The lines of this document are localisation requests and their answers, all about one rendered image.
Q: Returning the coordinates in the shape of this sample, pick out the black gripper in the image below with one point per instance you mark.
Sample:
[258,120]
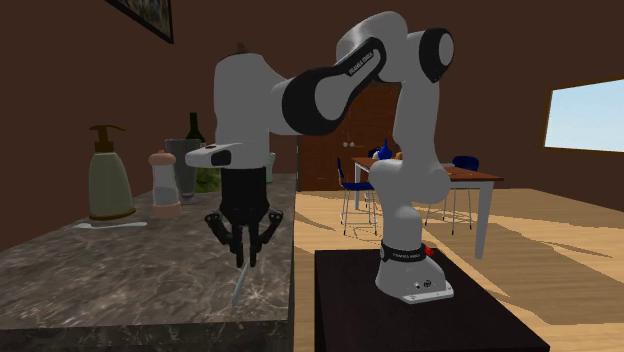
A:
[244,192]

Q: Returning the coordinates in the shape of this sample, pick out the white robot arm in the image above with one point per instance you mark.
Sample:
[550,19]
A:
[409,146]

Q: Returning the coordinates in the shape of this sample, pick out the grey knife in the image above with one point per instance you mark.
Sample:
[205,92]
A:
[240,287]

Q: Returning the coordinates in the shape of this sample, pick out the pale green cup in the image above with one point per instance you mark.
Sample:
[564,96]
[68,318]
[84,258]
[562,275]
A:
[270,168]

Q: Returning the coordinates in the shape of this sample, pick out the grey drinking glass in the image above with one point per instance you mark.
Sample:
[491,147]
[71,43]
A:
[185,166]

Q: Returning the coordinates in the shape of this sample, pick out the clear grinder with pink ends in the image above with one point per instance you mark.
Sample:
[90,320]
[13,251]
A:
[164,190]

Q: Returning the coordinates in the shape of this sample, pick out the dark green wine bottle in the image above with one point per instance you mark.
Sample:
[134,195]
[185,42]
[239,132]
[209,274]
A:
[195,129]

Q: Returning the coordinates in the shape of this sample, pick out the blue chair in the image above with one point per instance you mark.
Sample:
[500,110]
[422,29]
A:
[356,186]
[465,162]

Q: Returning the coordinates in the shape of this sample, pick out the white spoon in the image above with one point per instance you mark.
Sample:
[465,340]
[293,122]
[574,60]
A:
[112,225]

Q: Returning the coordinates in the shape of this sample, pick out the green soap dispenser brown pump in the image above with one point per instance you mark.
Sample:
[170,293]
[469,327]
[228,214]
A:
[109,185]

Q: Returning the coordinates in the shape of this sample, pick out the brown wooden door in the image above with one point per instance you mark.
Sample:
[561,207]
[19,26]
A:
[370,126]

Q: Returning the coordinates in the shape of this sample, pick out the dark robot stand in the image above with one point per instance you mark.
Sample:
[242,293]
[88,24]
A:
[390,326]

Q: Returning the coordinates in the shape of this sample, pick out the wooden dining table white legs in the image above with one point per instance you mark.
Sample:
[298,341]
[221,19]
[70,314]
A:
[475,176]

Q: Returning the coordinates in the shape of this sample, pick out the window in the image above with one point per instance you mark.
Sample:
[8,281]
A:
[587,117]

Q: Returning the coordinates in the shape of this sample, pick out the framed wall picture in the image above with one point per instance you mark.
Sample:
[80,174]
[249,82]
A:
[151,17]

